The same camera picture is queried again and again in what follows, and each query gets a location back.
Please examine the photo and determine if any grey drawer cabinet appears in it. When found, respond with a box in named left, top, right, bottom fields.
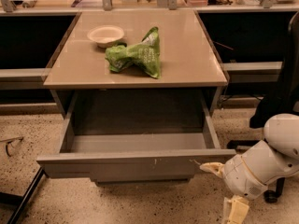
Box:
left=44, top=9, right=227, bottom=109

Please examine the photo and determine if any grey metal shelf rail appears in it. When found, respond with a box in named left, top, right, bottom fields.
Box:
left=0, top=3, right=299, bottom=16

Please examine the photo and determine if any black metal stand frame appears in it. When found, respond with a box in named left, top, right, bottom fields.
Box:
left=0, top=136, right=48, bottom=224

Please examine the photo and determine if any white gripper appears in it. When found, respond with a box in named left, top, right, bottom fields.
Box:
left=200, top=155, right=268, bottom=224

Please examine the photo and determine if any grey top drawer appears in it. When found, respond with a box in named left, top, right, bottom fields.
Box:
left=37, top=89, right=235, bottom=184

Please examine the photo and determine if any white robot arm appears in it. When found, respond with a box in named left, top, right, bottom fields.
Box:
left=200, top=114, right=299, bottom=224

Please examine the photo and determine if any green crumpled chip bag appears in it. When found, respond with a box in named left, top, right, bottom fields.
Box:
left=106, top=27, right=161, bottom=79

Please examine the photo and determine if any white paper bowl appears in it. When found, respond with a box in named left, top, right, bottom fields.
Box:
left=87, top=25, right=124, bottom=49

